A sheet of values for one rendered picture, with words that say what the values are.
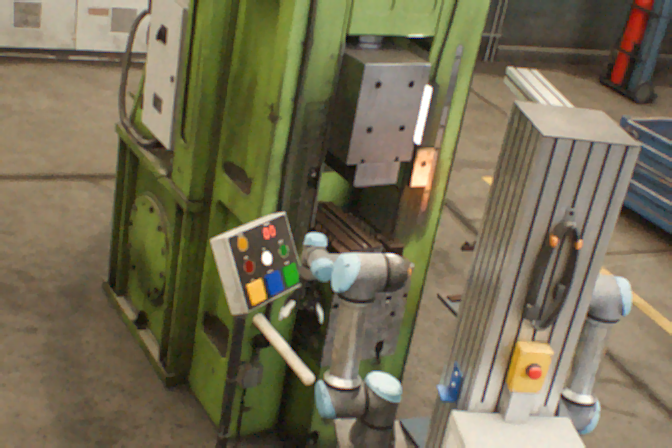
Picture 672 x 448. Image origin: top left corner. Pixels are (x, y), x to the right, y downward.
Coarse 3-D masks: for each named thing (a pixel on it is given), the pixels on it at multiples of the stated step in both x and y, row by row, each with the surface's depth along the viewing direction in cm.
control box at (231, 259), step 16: (256, 224) 352; (272, 224) 358; (224, 240) 339; (256, 240) 350; (272, 240) 357; (288, 240) 364; (224, 256) 341; (240, 256) 343; (256, 256) 349; (272, 256) 356; (288, 256) 363; (224, 272) 343; (240, 272) 342; (256, 272) 348; (224, 288) 345; (240, 288) 341; (288, 288) 361; (240, 304) 343; (256, 304) 346
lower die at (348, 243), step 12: (336, 204) 430; (324, 216) 417; (312, 228) 409; (324, 228) 409; (336, 228) 409; (360, 228) 412; (336, 240) 401; (348, 240) 400; (372, 240) 404; (336, 252) 394; (348, 252) 393; (360, 252) 397; (372, 252) 400
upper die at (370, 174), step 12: (336, 168) 388; (348, 168) 381; (360, 168) 377; (372, 168) 380; (384, 168) 383; (396, 168) 386; (348, 180) 382; (360, 180) 379; (372, 180) 382; (384, 180) 386; (396, 180) 388
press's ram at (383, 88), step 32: (352, 64) 363; (384, 64) 360; (416, 64) 367; (352, 96) 365; (384, 96) 366; (416, 96) 374; (352, 128) 366; (384, 128) 373; (416, 128) 382; (352, 160) 373; (384, 160) 381
